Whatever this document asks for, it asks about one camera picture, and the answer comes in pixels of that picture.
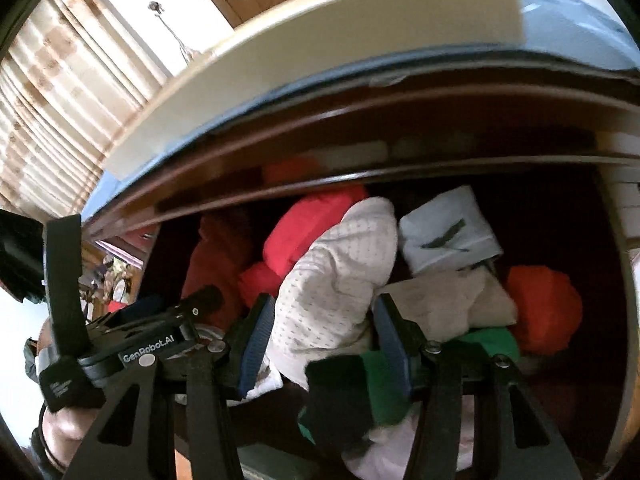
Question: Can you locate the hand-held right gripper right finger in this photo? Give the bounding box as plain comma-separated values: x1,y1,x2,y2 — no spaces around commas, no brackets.
374,293,583,480

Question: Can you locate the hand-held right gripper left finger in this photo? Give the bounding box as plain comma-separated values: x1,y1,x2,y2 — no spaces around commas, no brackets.
62,294,277,480

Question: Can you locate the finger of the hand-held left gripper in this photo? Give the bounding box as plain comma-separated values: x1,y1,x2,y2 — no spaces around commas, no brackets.
169,285,225,322
117,294,170,326

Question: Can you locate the dark red underwear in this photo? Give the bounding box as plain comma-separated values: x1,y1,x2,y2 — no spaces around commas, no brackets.
181,214,252,312

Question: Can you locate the beige underwear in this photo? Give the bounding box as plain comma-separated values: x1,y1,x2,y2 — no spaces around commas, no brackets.
379,265,519,347

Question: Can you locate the black underwear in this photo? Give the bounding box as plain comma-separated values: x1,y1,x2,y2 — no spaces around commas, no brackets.
305,354,374,462

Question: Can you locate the white dotted underwear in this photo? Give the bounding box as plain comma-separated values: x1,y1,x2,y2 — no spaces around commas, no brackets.
240,196,401,402

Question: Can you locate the green underwear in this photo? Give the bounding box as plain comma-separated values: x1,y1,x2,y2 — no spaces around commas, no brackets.
297,326,522,442

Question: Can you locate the pale pink underwear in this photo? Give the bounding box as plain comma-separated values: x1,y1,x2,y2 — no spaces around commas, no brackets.
344,399,477,480

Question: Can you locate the white underwear with grey mark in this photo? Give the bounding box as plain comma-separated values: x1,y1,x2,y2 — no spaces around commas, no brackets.
398,185,504,277

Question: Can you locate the orange underwear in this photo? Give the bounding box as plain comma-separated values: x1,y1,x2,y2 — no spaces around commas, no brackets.
504,265,584,357

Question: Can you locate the wooden drawer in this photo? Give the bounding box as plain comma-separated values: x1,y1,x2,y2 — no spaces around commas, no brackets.
145,160,640,480

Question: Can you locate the cream cardboard box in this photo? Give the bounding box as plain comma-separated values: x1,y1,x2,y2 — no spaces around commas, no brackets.
102,0,529,182

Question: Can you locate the person's left hand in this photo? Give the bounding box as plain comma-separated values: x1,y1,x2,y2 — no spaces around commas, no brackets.
39,317,107,467

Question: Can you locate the cluttered shelf with ornaments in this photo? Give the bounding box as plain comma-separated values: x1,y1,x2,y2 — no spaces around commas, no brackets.
82,237,157,317

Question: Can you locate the beige patterned curtain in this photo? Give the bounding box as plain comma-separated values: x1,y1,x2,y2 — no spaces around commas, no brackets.
0,0,167,222

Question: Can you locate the brown wooden dresser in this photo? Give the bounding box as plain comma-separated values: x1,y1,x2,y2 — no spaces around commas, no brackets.
82,57,640,480

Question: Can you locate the blue striped dresser cover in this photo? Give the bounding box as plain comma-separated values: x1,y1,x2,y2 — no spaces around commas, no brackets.
82,0,637,223

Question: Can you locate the metal wall hook with chain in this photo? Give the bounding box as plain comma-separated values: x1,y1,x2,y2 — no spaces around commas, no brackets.
147,0,202,64

